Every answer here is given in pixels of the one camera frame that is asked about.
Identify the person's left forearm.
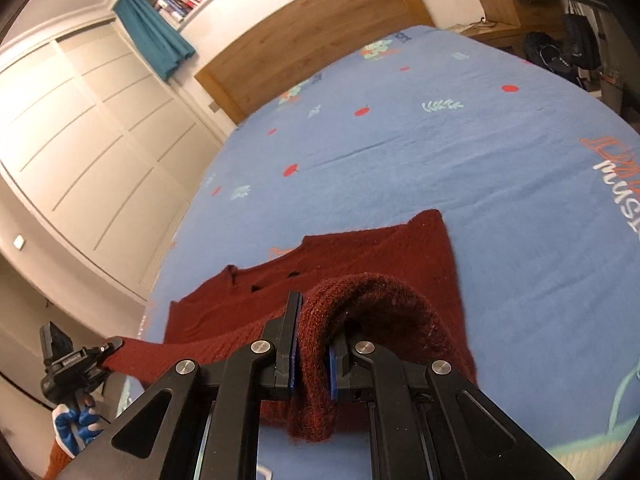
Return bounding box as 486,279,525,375
42,440,83,480

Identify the teal curtain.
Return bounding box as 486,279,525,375
113,0,197,82

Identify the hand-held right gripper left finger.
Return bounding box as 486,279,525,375
47,291,304,480

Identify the person's left hand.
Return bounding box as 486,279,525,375
52,392,108,461

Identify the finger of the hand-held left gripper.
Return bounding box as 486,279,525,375
97,337,125,370

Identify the wooden nightstand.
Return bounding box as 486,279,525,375
462,0,568,48

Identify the black hanging bag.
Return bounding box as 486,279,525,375
561,10,602,70

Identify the wooden headboard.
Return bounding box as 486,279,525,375
194,0,435,125

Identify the dark red knit sweater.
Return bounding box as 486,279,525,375
105,209,478,443

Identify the blue dinosaur print bed sheet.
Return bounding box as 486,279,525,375
115,25,640,480

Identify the white wardrobe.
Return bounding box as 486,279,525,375
0,10,236,306

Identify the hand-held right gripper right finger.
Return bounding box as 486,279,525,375
327,321,576,480

